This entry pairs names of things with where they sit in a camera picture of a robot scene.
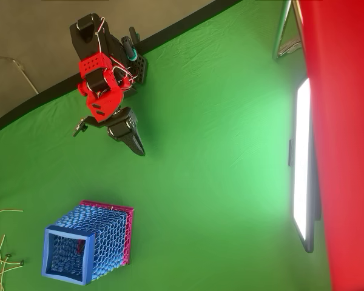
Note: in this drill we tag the chrome tube stand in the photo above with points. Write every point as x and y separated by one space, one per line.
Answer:
280 33

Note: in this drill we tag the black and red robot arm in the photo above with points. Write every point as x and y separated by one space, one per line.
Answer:
94 65

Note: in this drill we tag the black gripper camera mount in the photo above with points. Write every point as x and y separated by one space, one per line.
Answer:
89 120

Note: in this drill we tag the green cloth with black rim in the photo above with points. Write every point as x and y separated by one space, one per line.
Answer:
206 127

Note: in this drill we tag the thin white wire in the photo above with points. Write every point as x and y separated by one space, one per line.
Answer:
4 266
12 263
0 250
9 210

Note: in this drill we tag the black LED light panel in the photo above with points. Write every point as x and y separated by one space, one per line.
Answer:
301 169

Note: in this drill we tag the large red smooth object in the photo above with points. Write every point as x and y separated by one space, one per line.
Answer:
345 136

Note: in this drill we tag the black clamp with teal knob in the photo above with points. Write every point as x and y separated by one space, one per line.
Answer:
133 54

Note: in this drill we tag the blue and pink mesh basket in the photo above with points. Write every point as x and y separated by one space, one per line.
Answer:
109 230

